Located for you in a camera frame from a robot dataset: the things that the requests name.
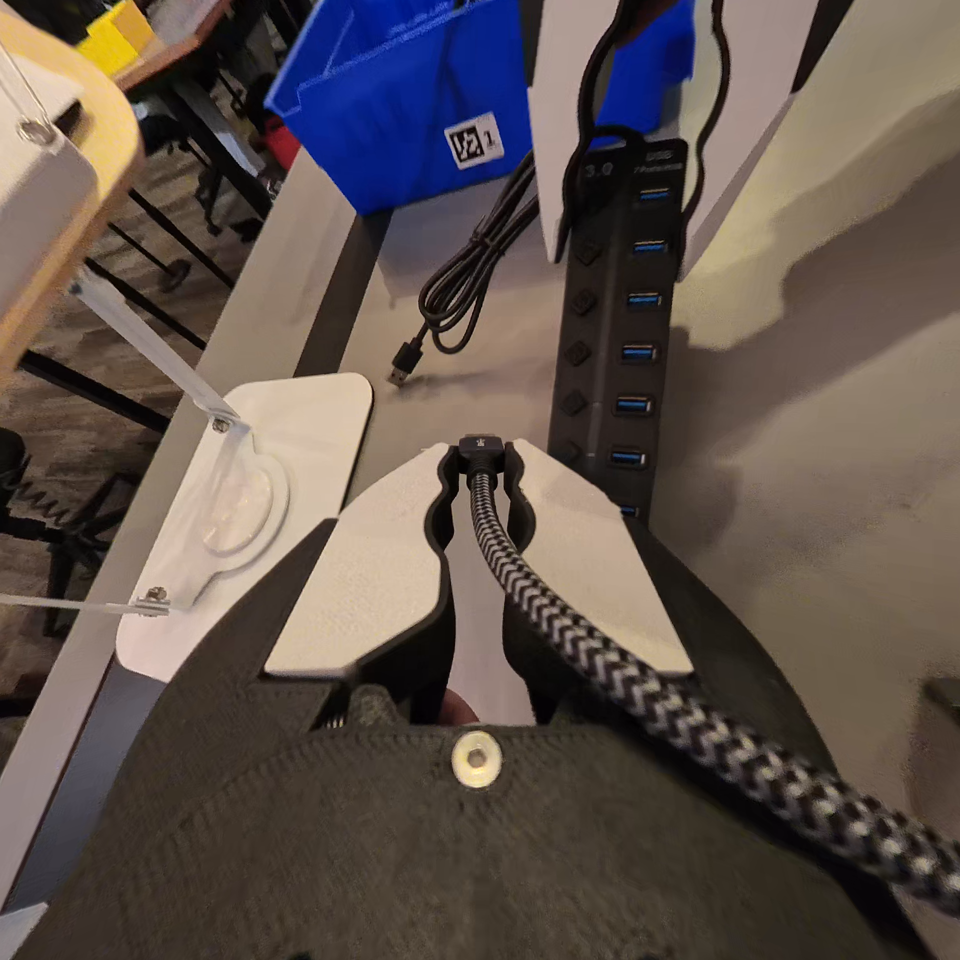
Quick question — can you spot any black braided usb cable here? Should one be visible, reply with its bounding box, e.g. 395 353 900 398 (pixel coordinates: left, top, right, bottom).
457 433 960 920

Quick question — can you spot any printed instruction sheet pad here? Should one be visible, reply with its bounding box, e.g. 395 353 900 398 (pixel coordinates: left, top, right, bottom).
0 37 99 290

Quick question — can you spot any white book stand wooden board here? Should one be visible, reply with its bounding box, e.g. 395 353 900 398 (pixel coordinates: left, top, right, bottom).
0 11 375 684

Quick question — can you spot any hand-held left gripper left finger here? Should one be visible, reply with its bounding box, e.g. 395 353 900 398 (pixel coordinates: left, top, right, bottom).
262 442 459 725

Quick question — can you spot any black stanchion post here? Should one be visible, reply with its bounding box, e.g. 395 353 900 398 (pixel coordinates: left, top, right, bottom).
108 221 192 294

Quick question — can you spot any blue plastic bin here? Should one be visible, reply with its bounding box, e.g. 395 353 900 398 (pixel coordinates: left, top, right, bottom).
264 0 697 217

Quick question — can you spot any black seven-port usb hub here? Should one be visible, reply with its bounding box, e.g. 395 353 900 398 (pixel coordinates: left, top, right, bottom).
546 126 690 522

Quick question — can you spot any black multiport hub cable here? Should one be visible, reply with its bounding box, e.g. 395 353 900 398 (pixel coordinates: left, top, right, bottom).
386 146 543 391

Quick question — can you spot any red fabric bin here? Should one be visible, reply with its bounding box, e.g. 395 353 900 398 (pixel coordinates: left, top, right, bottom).
262 120 303 177

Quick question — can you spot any yellow parts bin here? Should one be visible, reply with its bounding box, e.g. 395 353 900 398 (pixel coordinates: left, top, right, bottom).
75 0 159 72

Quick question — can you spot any black office chair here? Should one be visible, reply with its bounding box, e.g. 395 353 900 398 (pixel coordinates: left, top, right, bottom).
0 427 136 639

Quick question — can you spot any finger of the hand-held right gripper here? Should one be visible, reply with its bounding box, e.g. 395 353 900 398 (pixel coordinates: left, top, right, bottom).
675 0 822 284
527 0 622 265

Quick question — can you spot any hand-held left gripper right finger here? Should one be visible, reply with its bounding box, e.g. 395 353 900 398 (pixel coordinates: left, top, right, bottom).
501 438 695 725

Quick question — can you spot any black coiled cord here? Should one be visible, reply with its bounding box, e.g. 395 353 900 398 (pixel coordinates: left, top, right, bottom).
0 465 84 530

